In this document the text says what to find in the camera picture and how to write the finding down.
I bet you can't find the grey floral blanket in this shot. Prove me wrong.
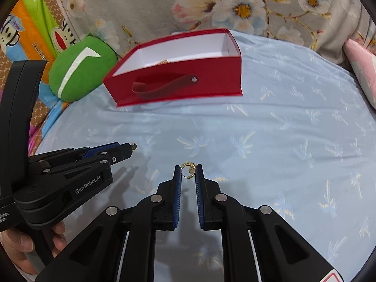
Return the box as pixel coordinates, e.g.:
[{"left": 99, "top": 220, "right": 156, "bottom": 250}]
[{"left": 57, "top": 0, "right": 375, "bottom": 64}]

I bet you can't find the pink cartoon pillow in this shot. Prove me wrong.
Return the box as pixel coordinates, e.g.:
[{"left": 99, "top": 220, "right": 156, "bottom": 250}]
[{"left": 343, "top": 39, "right": 376, "bottom": 109}]

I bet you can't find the light blue palm bedsheet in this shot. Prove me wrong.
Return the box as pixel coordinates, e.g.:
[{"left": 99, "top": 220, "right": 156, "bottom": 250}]
[{"left": 38, "top": 32, "right": 375, "bottom": 281}]

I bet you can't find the green round cushion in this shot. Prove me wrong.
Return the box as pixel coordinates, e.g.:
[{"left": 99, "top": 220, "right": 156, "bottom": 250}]
[{"left": 48, "top": 34, "right": 117, "bottom": 102}]

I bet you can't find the colourful cartoon bedspread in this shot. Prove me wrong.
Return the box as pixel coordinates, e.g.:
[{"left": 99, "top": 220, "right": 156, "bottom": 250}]
[{"left": 1, "top": 0, "right": 76, "bottom": 156}]

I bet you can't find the gold crystal earring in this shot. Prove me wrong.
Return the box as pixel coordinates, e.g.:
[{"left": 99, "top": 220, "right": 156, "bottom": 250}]
[{"left": 181, "top": 162, "right": 196, "bottom": 180}]

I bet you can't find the left hand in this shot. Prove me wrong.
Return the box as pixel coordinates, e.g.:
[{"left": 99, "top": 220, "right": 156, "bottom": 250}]
[{"left": 1, "top": 222, "right": 67, "bottom": 274}]

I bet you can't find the gold chain bangle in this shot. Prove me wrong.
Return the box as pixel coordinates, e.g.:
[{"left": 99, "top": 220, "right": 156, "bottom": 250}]
[{"left": 157, "top": 60, "right": 169, "bottom": 65}]

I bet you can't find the red jewelry box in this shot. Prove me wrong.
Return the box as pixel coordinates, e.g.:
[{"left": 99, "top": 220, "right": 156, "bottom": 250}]
[{"left": 103, "top": 29, "right": 243, "bottom": 107}]

